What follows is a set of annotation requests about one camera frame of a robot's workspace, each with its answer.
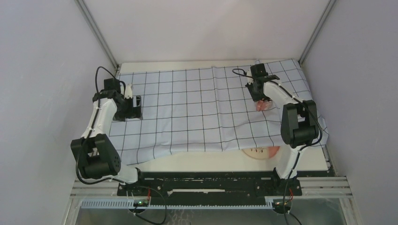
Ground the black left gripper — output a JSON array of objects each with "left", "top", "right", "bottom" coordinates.
[{"left": 114, "top": 96, "right": 143, "bottom": 122}]

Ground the pink patterned mug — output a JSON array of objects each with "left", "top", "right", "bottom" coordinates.
[{"left": 256, "top": 100, "right": 273, "bottom": 112}]

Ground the white checked tablecloth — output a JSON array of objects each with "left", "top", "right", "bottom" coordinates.
[{"left": 107, "top": 59, "right": 329, "bottom": 166}]

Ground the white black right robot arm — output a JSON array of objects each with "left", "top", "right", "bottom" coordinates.
[{"left": 244, "top": 63, "right": 322, "bottom": 195}]

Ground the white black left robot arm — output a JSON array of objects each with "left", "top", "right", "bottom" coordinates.
[{"left": 70, "top": 78, "right": 147, "bottom": 195}]

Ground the cream pink branch plate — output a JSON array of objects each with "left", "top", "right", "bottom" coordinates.
[{"left": 242, "top": 146, "right": 280, "bottom": 160}]

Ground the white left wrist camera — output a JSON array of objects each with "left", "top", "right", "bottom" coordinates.
[{"left": 123, "top": 83, "right": 133, "bottom": 99}]

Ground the white slotted cable duct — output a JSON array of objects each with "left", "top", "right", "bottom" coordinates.
[{"left": 80, "top": 198, "right": 276, "bottom": 210}]

